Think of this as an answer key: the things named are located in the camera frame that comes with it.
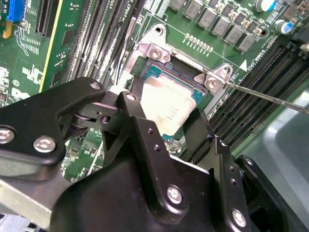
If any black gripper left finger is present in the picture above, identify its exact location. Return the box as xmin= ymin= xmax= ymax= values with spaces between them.
xmin=0 ymin=76 xmax=190 ymax=220

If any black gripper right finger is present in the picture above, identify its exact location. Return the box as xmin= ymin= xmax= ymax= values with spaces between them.
xmin=183 ymin=107 xmax=309 ymax=232

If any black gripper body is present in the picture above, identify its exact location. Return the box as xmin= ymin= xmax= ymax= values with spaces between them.
xmin=49 ymin=158 xmax=226 ymax=232

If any silver CPU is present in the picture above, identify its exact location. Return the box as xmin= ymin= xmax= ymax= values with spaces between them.
xmin=139 ymin=64 xmax=206 ymax=142

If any metal locking lever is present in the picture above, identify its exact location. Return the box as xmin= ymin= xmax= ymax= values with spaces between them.
xmin=222 ymin=79 xmax=309 ymax=114
xmin=117 ymin=16 xmax=137 ymax=84

